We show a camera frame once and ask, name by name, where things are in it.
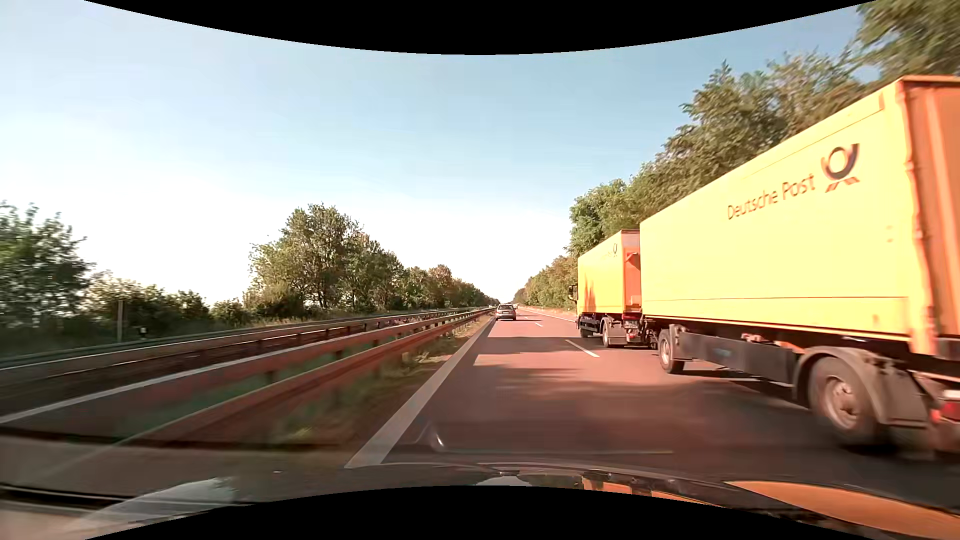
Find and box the row of trees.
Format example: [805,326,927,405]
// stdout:
[0,201,501,339]
[513,0,960,311]

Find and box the car's own bonnet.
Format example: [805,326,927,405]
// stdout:
[0,459,960,540]

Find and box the metal guard rail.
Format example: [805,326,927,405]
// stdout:
[0,308,481,369]
[0,306,496,444]

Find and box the yellow lorry with trailer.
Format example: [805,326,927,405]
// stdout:
[567,75,960,456]

